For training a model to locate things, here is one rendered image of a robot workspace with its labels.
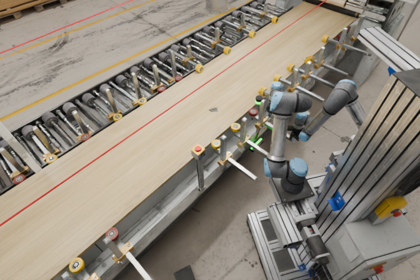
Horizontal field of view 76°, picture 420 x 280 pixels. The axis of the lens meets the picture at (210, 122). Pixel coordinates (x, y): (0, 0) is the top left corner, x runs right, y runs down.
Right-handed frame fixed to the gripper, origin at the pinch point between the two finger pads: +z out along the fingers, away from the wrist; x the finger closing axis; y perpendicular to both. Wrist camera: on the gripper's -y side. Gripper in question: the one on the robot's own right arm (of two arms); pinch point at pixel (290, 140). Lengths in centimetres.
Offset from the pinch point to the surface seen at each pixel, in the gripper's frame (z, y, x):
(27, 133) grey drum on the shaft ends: -7, -176, -152
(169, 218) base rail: 11, -31, -114
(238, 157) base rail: 11.5, -27.9, -36.7
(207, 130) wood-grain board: -9, -56, -45
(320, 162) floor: 83, 18, 62
